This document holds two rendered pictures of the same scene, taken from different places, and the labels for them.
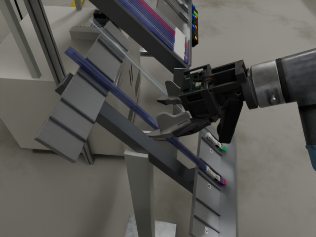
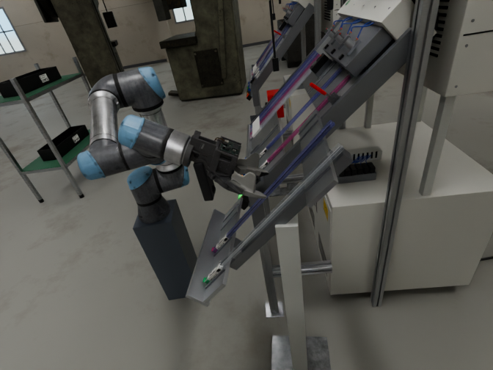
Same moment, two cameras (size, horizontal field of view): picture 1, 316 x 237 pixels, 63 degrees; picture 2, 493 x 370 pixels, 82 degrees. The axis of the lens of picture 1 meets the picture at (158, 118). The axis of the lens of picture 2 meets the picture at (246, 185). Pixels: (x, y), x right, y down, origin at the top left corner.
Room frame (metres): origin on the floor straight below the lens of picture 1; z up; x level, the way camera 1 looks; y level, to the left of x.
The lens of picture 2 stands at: (0.94, -0.02, 1.34)
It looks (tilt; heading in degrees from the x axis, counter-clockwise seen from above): 33 degrees down; 182
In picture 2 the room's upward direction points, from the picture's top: 10 degrees counter-clockwise
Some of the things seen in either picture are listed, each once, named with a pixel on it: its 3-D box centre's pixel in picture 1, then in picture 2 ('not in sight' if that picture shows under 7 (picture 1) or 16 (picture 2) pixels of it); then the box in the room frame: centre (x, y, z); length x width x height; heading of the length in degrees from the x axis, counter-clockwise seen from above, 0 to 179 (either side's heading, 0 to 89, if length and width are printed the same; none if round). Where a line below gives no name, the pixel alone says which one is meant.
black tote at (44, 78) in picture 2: not in sight; (31, 81); (-1.81, -1.82, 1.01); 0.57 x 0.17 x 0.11; 175
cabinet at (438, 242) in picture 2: not in sight; (376, 205); (-0.22, 0.62, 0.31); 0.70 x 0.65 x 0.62; 175
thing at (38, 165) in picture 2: not in sight; (58, 128); (-1.81, -1.82, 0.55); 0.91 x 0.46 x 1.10; 175
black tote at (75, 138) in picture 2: not in sight; (65, 142); (-1.81, -1.82, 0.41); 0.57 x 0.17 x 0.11; 175
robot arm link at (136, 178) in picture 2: not in sight; (144, 183); (-0.15, -0.50, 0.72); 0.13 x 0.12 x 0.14; 105
